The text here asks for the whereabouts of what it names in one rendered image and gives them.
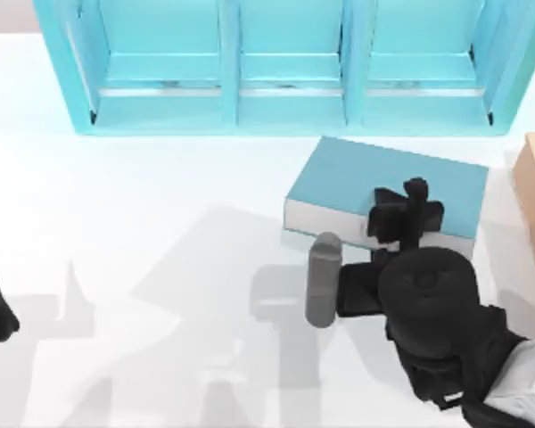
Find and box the grey rounded box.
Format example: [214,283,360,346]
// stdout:
[303,231,344,330]

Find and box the blue book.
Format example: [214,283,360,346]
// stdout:
[282,135,491,262]

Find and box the salmon-coloured shallow box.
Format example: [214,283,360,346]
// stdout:
[512,131,535,309]

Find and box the light blue rack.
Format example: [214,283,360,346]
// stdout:
[30,0,535,137]

